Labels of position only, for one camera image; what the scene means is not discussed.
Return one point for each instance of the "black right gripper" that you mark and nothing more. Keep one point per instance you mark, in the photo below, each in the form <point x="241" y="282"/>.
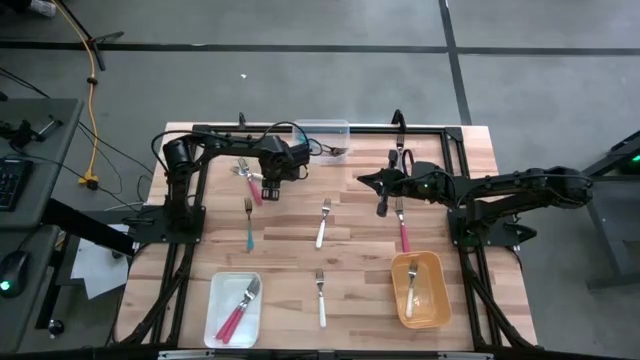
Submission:
<point x="417" y="182"/>

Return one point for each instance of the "black tripod stand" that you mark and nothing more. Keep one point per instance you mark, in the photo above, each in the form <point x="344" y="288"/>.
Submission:
<point x="107" y="37"/>

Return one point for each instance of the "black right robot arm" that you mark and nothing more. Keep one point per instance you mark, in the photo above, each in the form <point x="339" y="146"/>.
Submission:
<point x="500" y="185"/>

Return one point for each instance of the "small black table clamp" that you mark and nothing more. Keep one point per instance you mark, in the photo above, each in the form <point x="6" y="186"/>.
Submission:
<point x="242" y="120"/>

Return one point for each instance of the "white rectangular tray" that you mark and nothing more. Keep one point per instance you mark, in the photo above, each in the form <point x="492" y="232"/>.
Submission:
<point x="220" y="295"/>

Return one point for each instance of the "orange rectangular tray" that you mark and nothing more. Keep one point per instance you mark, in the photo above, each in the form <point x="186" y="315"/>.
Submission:
<point x="435" y="295"/>

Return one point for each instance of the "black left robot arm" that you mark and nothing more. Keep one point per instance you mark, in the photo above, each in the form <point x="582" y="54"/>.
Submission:
<point x="225" y="145"/>

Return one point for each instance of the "white shoe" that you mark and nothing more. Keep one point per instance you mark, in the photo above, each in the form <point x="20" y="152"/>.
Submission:
<point x="37" y="4"/>

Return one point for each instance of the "dark grey equipment cart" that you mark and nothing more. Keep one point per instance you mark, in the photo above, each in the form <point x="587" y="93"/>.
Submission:
<point x="610" y="240"/>

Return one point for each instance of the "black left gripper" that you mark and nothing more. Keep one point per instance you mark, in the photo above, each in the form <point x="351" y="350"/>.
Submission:
<point x="282" y="167"/>

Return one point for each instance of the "black caster wheel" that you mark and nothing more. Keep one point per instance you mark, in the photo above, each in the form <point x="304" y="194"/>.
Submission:
<point x="55" y="327"/>

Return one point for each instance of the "white paper sheet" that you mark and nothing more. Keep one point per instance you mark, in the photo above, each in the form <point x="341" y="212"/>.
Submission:
<point x="105" y="290"/>
<point x="92" y="265"/>

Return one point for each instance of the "grey desk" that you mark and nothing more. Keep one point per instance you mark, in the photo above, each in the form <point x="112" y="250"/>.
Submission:
<point x="50" y="165"/>

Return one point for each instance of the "black computer mouse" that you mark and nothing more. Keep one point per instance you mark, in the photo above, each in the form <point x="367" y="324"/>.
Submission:
<point x="15" y="272"/>

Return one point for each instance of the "grey side table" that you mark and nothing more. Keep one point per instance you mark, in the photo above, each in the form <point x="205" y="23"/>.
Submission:
<point x="45" y="260"/>

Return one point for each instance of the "clear plastic container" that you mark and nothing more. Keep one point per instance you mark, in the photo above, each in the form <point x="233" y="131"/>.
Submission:
<point x="330" y="132"/>

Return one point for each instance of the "black keyboard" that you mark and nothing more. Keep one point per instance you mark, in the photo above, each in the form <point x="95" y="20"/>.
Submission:
<point x="10" y="185"/>

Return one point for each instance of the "black aluminium table frame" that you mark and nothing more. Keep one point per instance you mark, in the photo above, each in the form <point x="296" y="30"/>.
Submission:
<point x="360" y="131"/>

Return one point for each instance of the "large black table clamp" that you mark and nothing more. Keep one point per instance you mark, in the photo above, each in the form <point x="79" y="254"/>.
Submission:
<point x="398" y="119"/>

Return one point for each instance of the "black metal beam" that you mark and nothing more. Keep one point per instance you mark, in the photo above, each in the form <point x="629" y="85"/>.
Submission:
<point x="85" y="227"/>

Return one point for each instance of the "silver metal bracket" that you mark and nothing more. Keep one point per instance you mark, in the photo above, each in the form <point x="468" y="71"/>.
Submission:
<point x="465" y="356"/>
<point x="185" y="355"/>

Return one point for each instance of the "black clamp tool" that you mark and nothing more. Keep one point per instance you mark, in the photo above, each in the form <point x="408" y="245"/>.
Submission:
<point x="22" y="134"/>

